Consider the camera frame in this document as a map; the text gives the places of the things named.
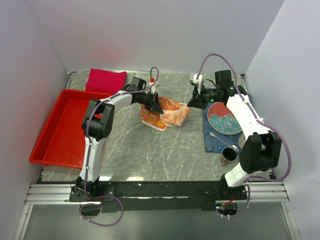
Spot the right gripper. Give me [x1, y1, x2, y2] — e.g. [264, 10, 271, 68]
[187, 83, 221, 111]

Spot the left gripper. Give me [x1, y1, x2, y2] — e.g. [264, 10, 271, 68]
[137, 91, 163, 114]

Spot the orange white patterned cloth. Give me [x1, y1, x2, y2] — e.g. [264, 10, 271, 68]
[140, 96, 191, 131]

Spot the crimson red garment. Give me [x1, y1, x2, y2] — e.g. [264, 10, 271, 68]
[85, 68, 127, 95]

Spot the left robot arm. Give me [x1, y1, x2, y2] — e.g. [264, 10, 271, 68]
[76, 77, 164, 201]

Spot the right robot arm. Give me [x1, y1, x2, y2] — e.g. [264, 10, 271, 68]
[187, 70, 282, 200]

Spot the red blue decorated plate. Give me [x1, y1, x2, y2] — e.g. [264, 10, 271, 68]
[206, 102, 242, 135]

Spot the blue placemat cloth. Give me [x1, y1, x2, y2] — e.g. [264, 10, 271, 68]
[202, 102, 245, 154]

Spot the silver spoon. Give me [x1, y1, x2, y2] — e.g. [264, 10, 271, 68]
[209, 132, 240, 153]

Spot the small black cup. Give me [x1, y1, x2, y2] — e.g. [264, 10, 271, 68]
[220, 147, 237, 167]

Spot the red plastic bin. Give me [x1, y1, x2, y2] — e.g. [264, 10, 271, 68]
[29, 89, 111, 169]

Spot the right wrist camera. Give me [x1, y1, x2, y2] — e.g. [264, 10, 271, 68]
[189, 73, 203, 86]

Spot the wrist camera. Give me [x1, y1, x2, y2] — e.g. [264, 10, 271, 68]
[148, 78, 161, 94]
[189, 73, 203, 86]

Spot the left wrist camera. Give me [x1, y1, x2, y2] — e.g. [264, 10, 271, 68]
[148, 78, 161, 94]

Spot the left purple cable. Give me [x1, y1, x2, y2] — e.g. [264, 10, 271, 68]
[79, 66, 160, 227]

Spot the purple cable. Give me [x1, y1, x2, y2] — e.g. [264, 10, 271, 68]
[196, 53, 292, 220]
[79, 66, 160, 227]

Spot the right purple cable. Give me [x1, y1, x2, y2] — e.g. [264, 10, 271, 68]
[196, 53, 292, 220]

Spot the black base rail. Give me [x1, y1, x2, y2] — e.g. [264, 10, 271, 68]
[69, 179, 249, 213]

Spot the aluminium frame rail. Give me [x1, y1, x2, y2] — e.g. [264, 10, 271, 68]
[24, 181, 289, 205]

